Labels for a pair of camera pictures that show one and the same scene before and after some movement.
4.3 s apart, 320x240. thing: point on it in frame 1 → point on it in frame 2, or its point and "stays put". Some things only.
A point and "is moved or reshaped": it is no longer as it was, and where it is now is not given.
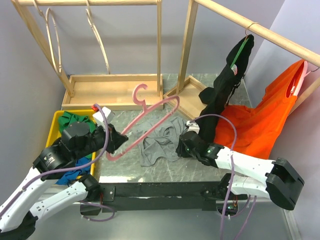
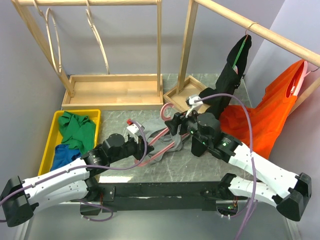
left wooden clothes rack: x=107 y=92 stays put
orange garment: x=256 y=131 stays put
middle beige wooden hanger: x=90 y=19 stays put
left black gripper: x=115 y=139 → x=139 y=147
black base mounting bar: x=152 y=196 stays put
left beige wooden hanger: x=46 y=19 stays put
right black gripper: x=180 y=150 → x=179 y=119
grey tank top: x=161 y=143 is moved or reshaped
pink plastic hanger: x=145 y=109 → x=139 y=162
